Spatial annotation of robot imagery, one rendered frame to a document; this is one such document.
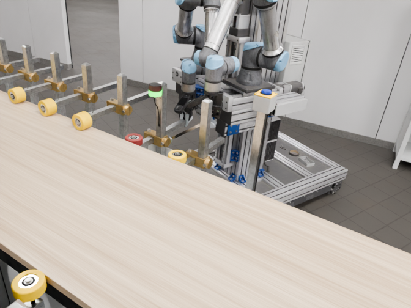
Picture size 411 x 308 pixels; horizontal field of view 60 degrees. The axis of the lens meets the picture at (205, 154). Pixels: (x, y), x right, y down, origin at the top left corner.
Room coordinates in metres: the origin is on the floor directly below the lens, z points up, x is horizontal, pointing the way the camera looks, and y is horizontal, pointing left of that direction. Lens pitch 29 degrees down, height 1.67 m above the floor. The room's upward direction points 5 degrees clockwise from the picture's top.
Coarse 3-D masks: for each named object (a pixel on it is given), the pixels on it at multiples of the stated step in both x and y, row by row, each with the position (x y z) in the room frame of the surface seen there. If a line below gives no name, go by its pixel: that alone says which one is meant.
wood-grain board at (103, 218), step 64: (0, 128) 1.47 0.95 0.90; (64, 128) 1.52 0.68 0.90; (0, 192) 0.99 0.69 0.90; (64, 192) 1.02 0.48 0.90; (128, 192) 1.06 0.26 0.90; (192, 192) 1.09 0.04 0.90; (256, 192) 1.13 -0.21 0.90; (64, 256) 0.73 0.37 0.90; (128, 256) 0.75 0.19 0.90; (192, 256) 0.77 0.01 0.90; (256, 256) 0.80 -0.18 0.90; (320, 256) 0.82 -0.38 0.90; (384, 256) 0.85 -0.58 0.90
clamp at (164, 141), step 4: (144, 132) 1.62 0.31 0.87; (148, 132) 1.63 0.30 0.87; (152, 132) 1.63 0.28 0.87; (144, 136) 1.62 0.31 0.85; (152, 136) 1.59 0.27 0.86; (156, 136) 1.59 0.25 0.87; (164, 136) 1.59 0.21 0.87; (156, 140) 1.58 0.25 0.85; (160, 140) 1.57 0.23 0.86; (164, 140) 1.57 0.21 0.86; (168, 140) 1.58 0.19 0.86; (156, 144) 1.58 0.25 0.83; (160, 144) 1.57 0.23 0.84; (164, 144) 1.56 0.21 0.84; (168, 144) 1.58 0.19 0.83
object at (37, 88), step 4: (72, 76) 2.12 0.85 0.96; (76, 76) 2.12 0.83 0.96; (80, 76) 2.14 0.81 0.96; (64, 80) 2.04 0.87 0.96; (68, 80) 2.07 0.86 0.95; (72, 80) 2.09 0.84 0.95; (76, 80) 2.12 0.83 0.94; (80, 80) 2.14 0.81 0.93; (40, 84) 1.93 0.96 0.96; (44, 84) 1.93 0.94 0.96; (48, 84) 1.95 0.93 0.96; (24, 88) 1.85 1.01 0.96; (28, 88) 1.85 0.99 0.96; (32, 88) 1.86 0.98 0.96; (36, 88) 1.88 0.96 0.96; (40, 88) 1.90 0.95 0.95; (44, 88) 1.92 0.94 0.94; (48, 88) 1.94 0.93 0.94; (28, 92) 1.83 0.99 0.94; (32, 92) 1.85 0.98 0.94; (36, 92) 1.87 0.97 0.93
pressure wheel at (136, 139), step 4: (128, 136) 1.49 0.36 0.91; (132, 136) 1.48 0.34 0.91; (136, 136) 1.50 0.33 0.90; (140, 136) 1.50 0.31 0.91; (128, 140) 1.45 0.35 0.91; (132, 140) 1.46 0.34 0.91; (136, 140) 1.46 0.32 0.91; (140, 140) 1.47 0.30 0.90; (136, 144) 1.45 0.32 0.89; (140, 144) 1.47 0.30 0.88
